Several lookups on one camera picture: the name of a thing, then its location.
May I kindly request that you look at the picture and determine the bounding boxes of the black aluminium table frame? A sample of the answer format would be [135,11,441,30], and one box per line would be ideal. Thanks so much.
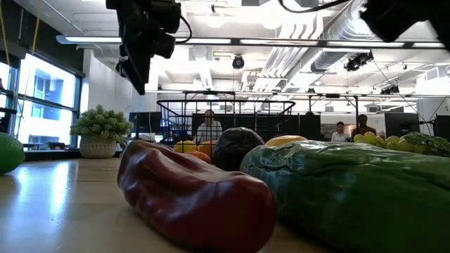
[23,149,122,162]

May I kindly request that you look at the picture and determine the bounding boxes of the green potted plant white pot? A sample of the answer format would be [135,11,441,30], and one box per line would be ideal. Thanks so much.
[69,104,134,159]

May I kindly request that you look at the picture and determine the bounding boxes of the dark passion fruit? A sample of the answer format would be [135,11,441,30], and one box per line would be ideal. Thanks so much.
[212,126,265,172]

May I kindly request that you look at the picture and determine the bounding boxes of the person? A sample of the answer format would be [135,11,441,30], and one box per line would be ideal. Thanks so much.
[195,109,223,143]
[351,114,377,138]
[332,121,349,143]

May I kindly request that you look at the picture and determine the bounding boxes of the long dark red pepper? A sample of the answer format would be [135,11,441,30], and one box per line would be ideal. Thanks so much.
[117,139,277,252]

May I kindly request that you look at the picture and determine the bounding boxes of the black background rig frame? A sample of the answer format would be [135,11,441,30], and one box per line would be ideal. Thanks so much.
[308,93,360,136]

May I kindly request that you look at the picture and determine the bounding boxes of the overhead beam with lights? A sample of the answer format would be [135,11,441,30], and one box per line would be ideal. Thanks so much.
[56,34,447,49]

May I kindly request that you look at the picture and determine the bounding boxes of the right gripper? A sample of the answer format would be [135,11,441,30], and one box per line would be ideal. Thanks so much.
[360,0,435,43]

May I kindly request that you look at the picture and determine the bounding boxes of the green grape bunch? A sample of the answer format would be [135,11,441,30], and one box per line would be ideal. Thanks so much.
[353,131,450,158]

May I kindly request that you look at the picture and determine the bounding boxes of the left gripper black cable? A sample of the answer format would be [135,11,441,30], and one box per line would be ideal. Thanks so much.
[174,15,193,45]

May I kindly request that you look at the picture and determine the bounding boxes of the black monitor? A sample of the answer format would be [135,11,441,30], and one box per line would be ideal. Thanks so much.
[384,112,420,138]
[432,115,450,138]
[128,111,162,134]

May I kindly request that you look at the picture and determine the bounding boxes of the large black ceiling spotlight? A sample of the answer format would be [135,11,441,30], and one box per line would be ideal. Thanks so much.
[343,51,375,73]

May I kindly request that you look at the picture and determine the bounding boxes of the black stand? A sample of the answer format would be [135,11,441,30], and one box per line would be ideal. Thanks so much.
[0,107,18,136]

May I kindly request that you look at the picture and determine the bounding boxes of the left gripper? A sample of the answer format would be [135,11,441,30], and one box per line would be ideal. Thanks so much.
[105,0,182,96]

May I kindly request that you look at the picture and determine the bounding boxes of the yellow hanging strap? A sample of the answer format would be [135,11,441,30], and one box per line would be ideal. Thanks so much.
[0,0,11,67]
[30,15,40,57]

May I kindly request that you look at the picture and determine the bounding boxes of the small black ceiling spotlight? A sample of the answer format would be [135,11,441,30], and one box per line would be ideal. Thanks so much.
[379,84,401,96]

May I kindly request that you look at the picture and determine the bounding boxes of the black wire basket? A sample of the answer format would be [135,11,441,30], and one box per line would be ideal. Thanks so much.
[156,99,296,154]

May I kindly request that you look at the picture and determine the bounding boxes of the white globe ceiling lamp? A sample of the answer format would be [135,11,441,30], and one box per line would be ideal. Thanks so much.
[205,4,226,29]

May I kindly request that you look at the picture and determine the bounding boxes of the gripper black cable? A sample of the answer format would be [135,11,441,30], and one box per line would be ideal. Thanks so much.
[279,0,352,14]
[174,15,193,45]

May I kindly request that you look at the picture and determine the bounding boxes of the green cucumber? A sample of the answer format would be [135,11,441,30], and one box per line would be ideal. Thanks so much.
[239,140,450,253]

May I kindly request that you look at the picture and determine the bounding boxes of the green lime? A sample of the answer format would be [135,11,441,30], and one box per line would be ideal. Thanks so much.
[0,132,26,174]

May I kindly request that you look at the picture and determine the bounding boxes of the small orange tangerine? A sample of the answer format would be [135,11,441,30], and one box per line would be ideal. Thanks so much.
[182,150,212,165]

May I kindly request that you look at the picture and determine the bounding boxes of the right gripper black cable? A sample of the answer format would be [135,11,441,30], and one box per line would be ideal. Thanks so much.
[279,0,352,14]

